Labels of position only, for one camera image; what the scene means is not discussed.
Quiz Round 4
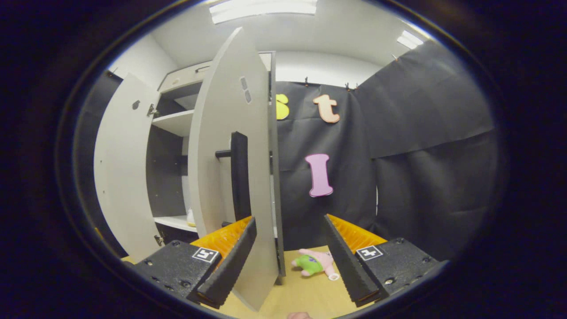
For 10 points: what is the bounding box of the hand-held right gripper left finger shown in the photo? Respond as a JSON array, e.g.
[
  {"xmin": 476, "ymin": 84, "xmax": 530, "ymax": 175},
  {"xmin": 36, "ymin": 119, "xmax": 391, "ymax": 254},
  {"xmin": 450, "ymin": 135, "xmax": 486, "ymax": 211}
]
[{"xmin": 133, "ymin": 216, "xmax": 257, "ymax": 309}]

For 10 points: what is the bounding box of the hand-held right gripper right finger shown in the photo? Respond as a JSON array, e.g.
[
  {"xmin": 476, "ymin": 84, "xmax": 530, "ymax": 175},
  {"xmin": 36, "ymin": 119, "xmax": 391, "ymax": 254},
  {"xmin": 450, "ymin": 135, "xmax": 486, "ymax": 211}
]
[{"xmin": 324, "ymin": 214, "xmax": 443, "ymax": 307}]

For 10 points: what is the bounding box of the white cabinet door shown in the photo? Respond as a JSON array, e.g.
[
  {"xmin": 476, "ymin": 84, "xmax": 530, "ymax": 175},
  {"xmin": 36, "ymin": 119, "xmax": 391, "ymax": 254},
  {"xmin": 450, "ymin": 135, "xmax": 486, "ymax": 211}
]
[
  {"xmin": 93, "ymin": 73, "xmax": 162, "ymax": 262},
  {"xmin": 188, "ymin": 27, "xmax": 280, "ymax": 311}
]

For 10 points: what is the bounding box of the white shoe cabinet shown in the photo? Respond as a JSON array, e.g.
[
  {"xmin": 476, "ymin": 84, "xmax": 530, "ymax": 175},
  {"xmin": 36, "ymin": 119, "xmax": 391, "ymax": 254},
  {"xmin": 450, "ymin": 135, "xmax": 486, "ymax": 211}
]
[{"xmin": 93, "ymin": 27, "xmax": 286, "ymax": 311}]

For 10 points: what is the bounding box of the green pink plush toy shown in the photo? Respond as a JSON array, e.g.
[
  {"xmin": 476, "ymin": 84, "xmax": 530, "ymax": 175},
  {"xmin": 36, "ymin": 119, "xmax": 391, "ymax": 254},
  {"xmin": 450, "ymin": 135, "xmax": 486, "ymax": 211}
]
[{"xmin": 291, "ymin": 249, "xmax": 340, "ymax": 281}]

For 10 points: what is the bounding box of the small ceiling light panel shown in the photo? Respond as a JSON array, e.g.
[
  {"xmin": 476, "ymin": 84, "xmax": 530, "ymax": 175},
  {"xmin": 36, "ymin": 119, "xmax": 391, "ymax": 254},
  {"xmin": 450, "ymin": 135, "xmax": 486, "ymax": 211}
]
[{"xmin": 396, "ymin": 30, "xmax": 424, "ymax": 49}]

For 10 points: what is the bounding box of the long ceiling light panel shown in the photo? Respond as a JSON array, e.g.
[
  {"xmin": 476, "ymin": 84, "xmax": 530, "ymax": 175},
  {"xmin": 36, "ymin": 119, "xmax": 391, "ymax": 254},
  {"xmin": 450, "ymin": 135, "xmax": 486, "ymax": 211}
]
[{"xmin": 209, "ymin": 0, "xmax": 317, "ymax": 23}]

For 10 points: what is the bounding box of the black door handle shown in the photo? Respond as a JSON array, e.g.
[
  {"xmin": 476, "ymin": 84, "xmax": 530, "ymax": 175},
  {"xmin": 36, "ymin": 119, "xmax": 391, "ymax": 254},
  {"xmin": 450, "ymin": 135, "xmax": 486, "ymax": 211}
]
[{"xmin": 216, "ymin": 132, "xmax": 252, "ymax": 222}]

